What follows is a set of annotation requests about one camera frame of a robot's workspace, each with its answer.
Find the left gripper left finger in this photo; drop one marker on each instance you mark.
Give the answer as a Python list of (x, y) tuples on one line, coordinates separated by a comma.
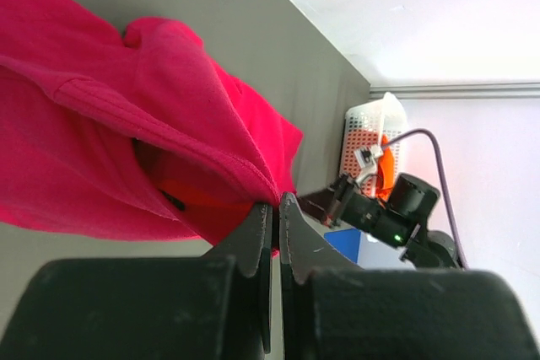
[(215, 306)]

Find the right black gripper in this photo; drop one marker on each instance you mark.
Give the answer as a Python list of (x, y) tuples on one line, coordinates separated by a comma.
[(343, 204)]

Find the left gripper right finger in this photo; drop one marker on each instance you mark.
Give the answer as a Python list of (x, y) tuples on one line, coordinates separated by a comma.
[(333, 309)]

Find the pink red t-shirt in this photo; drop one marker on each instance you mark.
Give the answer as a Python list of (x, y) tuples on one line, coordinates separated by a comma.
[(137, 135)]

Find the blue folder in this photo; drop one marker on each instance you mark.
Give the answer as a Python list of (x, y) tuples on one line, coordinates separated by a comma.
[(345, 241)]

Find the orange t-shirt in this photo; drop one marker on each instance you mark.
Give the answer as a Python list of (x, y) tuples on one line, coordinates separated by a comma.
[(385, 177)]

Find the white plastic basket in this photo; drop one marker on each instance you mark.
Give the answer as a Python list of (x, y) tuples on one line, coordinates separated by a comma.
[(375, 122)]

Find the right aluminium frame post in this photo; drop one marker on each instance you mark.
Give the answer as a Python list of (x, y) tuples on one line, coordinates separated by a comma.
[(460, 91)]

